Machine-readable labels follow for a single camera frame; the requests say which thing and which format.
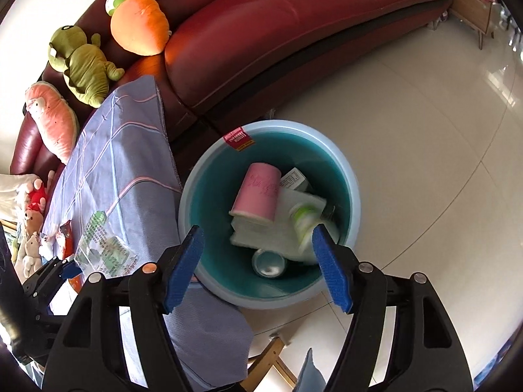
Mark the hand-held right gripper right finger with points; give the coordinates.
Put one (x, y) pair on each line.
(331, 269)

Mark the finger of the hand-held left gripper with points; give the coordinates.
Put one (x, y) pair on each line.
(71, 269)

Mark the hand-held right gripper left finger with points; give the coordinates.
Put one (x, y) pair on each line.
(184, 269)

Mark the red snack wrapper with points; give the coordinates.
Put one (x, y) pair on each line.
(65, 239)

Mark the clear green-printed packet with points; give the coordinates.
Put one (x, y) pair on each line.
(106, 249)

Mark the white supplement bottle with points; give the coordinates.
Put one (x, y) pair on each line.
(304, 220)

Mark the white paper carton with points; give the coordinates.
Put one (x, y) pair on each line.
(261, 237)

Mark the small white printed box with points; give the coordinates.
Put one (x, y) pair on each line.
(295, 179)

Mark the teal plastic bucket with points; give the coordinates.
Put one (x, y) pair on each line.
(286, 151)

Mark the brown teddy bear plush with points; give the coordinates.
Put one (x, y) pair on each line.
(32, 222)

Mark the wooden stool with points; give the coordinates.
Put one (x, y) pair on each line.
(271, 355)

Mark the person's blue jeans leg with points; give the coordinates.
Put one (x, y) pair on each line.
(310, 375)

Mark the blue plaid tablecloth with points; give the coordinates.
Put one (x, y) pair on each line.
(122, 163)

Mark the pink plush pillow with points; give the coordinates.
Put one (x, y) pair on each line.
(53, 122)

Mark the green dinosaur plush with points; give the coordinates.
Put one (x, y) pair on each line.
(86, 73)

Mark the red leather sofa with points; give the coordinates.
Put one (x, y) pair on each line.
(306, 28)

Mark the orange carrot plush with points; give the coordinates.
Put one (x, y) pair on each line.
(139, 24)

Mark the wooden side cabinet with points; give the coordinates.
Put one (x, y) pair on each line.
(474, 8)

